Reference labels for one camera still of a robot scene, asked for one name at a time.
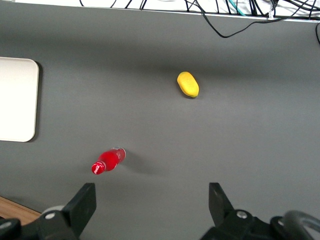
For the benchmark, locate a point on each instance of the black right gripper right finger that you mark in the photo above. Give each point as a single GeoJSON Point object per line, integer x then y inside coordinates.
{"type": "Point", "coordinates": [221, 207]}

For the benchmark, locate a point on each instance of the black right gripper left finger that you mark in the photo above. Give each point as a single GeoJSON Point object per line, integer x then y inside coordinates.
{"type": "Point", "coordinates": [81, 207]}

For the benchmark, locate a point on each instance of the white plastic tray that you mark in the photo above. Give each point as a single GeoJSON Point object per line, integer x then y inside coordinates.
{"type": "Point", "coordinates": [16, 99]}

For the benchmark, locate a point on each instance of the red drink bottle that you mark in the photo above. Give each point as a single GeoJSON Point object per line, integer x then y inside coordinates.
{"type": "Point", "coordinates": [108, 161]}

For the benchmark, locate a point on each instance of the yellow mango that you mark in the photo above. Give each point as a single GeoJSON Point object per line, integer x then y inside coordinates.
{"type": "Point", "coordinates": [188, 84]}

